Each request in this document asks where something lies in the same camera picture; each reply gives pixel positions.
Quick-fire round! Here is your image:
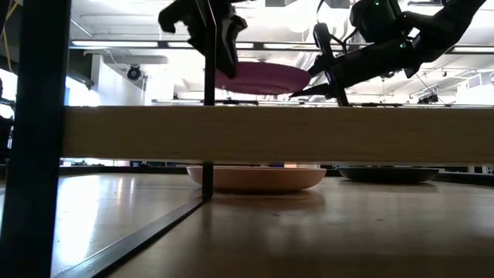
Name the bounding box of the purple plate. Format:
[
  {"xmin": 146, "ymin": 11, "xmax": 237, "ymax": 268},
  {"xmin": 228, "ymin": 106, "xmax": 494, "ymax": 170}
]
[{"xmin": 214, "ymin": 61, "xmax": 313, "ymax": 97}]

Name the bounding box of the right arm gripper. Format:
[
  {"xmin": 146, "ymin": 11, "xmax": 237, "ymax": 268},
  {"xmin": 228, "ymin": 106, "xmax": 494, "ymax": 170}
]
[{"xmin": 289, "ymin": 22, "xmax": 383, "ymax": 108}]

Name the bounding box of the long ceiling light strip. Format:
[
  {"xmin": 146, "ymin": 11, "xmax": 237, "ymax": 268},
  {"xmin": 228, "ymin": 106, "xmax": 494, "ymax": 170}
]
[{"xmin": 70, "ymin": 39, "xmax": 160, "ymax": 49}]

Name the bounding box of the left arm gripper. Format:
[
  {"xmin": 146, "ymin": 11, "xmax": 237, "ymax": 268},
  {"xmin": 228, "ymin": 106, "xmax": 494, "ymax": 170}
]
[{"xmin": 157, "ymin": 0, "xmax": 249, "ymax": 80}]

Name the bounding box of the white air conditioning unit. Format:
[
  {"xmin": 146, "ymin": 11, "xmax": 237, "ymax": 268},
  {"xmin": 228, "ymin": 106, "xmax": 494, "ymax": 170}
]
[{"xmin": 456, "ymin": 71, "xmax": 494, "ymax": 106}]

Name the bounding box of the black ceiling projector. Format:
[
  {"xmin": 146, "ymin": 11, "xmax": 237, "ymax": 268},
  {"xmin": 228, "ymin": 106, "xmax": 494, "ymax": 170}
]
[{"xmin": 415, "ymin": 91, "xmax": 442, "ymax": 106}]

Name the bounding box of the black plate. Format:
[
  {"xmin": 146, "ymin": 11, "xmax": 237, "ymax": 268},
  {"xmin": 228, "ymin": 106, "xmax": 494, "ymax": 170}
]
[{"xmin": 337, "ymin": 166, "xmax": 441, "ymax": 185}]

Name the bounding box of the thin yellow cable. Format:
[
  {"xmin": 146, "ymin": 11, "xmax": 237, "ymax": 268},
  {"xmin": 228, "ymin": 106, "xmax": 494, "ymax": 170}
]
[{"xmin": 1, "ymin": 0, "xmax": 19, "ymax": 63}]

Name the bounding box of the dark equipment stand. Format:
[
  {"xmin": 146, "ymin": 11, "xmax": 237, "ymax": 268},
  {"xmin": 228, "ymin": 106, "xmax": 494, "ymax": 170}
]
[{"xmin": 0, "ymin": 76, "xmax": 17, "ymax": 164}]

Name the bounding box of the pink plate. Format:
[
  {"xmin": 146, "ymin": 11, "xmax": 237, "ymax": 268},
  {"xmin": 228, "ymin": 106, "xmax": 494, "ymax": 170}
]
[{"xmin": 185, "ymin": 165, "xmax": 328, "ymax": 193}]

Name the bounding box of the round black ceiling camera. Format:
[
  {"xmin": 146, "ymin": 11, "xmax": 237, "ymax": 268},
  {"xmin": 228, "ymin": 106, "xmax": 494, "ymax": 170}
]
[{"xmin": 126, "ymin": 63, "xmax": 143, "ymax": 82}]

